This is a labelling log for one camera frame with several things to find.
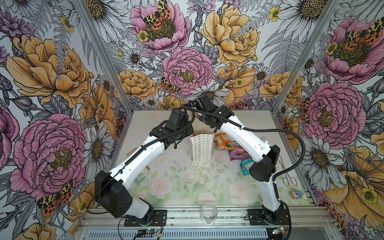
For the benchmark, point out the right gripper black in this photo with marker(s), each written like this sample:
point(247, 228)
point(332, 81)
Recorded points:
point(201, 117)

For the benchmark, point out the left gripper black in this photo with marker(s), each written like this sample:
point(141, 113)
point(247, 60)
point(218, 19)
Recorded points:
point(189, 132)

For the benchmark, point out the white printed paper bag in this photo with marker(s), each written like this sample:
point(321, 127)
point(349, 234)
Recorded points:
point(202, 147)

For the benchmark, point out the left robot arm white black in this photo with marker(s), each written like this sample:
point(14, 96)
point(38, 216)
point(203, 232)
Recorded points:
point(112, 188)

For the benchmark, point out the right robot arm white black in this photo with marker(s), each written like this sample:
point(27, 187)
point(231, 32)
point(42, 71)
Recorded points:
point(264, 155)

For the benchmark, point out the orange snack packet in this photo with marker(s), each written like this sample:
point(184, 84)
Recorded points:
point(223, 142)

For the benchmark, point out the pink purple snack packet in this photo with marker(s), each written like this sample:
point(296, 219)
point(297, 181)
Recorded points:
point(238, 152)

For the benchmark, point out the teal snack packet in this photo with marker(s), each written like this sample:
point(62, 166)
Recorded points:
point(246, 164)

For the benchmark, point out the clear glass bowl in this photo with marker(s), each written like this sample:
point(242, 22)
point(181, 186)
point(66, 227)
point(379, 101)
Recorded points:
point(209, 213)

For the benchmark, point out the small colourful toy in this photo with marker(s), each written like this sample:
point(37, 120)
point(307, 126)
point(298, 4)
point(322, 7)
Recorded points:
point(296, 194)

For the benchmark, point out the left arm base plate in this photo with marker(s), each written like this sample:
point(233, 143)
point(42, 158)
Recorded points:
point(156, 218)

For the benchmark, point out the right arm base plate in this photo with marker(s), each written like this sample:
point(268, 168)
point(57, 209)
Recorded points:
point(258, 216)

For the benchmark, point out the aluminium front rail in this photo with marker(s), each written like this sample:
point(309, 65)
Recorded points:
point(230, 223)

